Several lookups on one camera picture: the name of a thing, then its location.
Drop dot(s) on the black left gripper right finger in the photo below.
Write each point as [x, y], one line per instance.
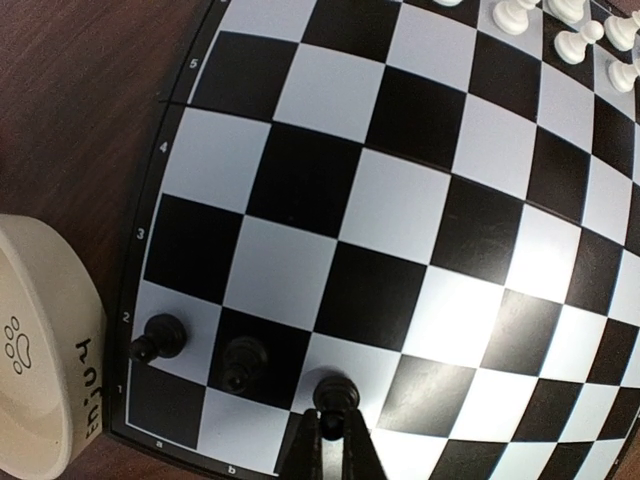
[360, 459]

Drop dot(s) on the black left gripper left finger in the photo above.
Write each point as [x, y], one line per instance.
[300, 455]

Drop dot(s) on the black pawn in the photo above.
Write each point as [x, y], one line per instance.
[333, 397]
[244, 360]
[164, 336]

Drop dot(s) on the white chess piece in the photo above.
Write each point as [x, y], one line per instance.
[621, 32]
[623, 75]

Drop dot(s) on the black white chessboard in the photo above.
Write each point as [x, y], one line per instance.
[402, 193]

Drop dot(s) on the cream cat-shaped bowl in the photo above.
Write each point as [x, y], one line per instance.
[53, 328]

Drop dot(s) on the white pawn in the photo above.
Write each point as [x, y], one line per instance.
[512, 16]
[571, 46]

